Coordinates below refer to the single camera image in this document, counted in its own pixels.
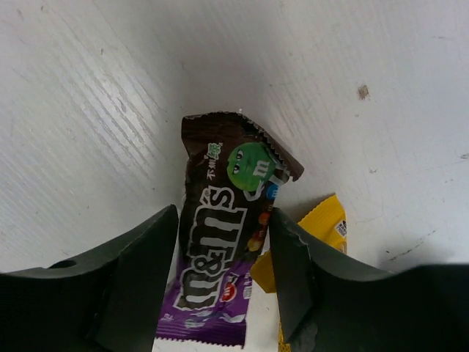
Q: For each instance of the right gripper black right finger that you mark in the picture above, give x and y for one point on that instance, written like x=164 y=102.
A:
x=420 y=309

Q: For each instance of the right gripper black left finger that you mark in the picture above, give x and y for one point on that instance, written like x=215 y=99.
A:
x=105 y=299

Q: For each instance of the purple candy packet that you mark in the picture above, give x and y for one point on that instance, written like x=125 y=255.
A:
x=234 y=171

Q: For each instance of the yellow M&M packet right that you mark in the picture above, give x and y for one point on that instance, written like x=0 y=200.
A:
x=311 y=300

